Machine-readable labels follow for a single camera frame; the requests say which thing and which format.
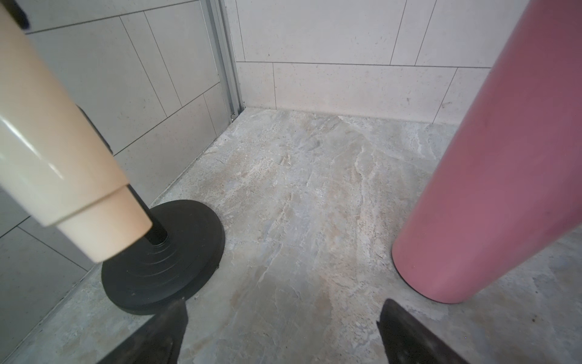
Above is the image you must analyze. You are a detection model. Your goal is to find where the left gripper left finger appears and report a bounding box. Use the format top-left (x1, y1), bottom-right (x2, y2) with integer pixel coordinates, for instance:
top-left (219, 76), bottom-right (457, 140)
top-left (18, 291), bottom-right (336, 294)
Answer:
top-left (99, 298), bottom-right (188, 363)

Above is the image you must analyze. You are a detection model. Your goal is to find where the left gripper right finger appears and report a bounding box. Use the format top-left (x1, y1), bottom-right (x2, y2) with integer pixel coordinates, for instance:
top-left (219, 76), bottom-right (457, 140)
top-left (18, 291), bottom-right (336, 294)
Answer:
top-left (377, 299), bottom-right (468, 364)

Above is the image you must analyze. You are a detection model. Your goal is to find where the pink thermos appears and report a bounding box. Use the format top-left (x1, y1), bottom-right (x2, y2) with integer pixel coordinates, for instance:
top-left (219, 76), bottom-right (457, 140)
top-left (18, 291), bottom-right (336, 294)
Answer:
top-left (392, 1), bottom-right (581, 303)

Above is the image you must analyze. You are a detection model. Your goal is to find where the beige microphone on black stand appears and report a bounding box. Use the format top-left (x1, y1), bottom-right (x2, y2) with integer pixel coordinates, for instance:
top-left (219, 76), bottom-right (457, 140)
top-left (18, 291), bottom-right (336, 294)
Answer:
top-left (1, 1), bottom-right (225, 315)

